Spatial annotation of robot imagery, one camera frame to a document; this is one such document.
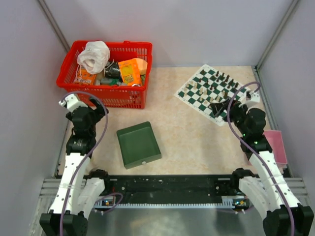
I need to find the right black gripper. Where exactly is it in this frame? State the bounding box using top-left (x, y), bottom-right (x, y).
top-left (210, 97), bottom-right (251, 136)

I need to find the green white chess mat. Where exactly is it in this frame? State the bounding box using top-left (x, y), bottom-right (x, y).
top-left (175, 64), bottom-right (242, 126)

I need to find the dark green plastic tray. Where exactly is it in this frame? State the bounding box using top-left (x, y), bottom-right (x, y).
top-left (116, 121), bottom-right (161, 170)

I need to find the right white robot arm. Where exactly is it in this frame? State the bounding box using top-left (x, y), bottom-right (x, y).
top-left (210, 92), bottom-right (315, 236)

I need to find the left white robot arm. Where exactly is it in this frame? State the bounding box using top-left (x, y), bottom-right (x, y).
top-left (39, 92), bottom-right (112, 236)

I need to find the red plastic shopping basket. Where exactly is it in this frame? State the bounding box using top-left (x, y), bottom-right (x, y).
top-left (56, 40), bottom-right (153, 109)

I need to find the black wrapped bundle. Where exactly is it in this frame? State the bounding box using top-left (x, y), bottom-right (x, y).
top-left (104, 60), bottom-right (121, 79)

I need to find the orange yellow snack package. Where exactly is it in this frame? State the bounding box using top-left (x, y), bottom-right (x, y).
top-left (118, 59), bottom-right (142, 86)

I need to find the white crumpled plastic bag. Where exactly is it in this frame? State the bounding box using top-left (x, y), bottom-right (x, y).
top-left (77, 41), bottom-right (110, 74)

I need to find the pink plastic tray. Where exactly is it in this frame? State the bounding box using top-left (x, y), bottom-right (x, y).
top-left (263, 130), bottom-right (287, 166)

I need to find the peach sponge block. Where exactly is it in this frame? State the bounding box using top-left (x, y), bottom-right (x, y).
top-left (135, 58), bottom-right (148, 75)

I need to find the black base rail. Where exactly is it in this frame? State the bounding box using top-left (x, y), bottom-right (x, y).
top-left (100, 175), bottom-right (245, 205)

